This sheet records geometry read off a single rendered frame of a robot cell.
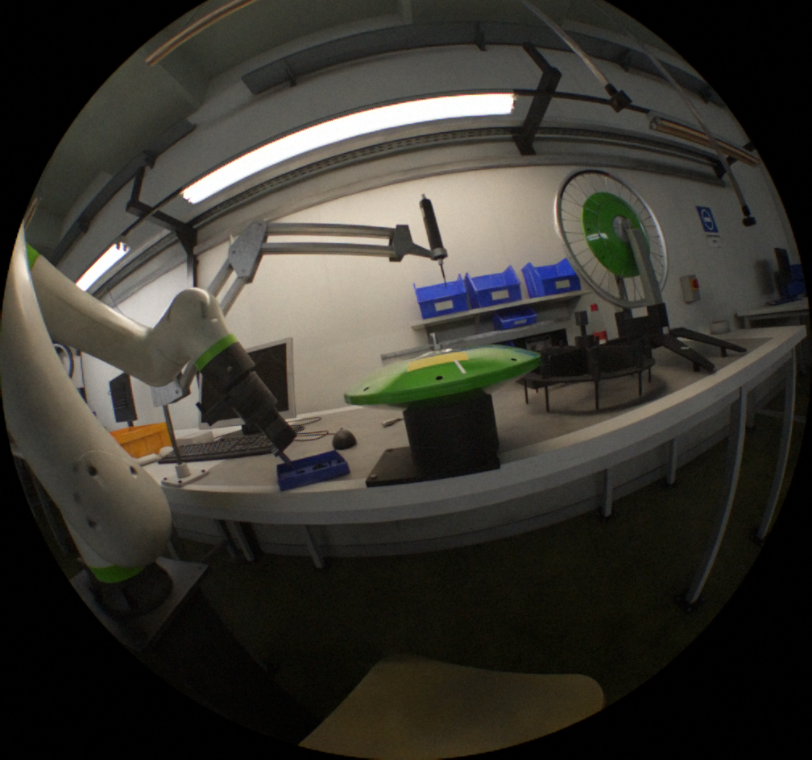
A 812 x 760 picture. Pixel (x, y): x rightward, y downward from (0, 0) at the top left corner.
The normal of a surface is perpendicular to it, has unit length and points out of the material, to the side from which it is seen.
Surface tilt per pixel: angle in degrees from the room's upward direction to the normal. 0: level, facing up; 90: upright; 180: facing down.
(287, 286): 90
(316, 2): 180
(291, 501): 90
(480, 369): 25
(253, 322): 90
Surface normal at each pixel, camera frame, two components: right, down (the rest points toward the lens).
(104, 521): 0.77, -0.07
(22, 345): 0.96, -0.26
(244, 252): 0.33, -0.07
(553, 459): -0.08, 0.01
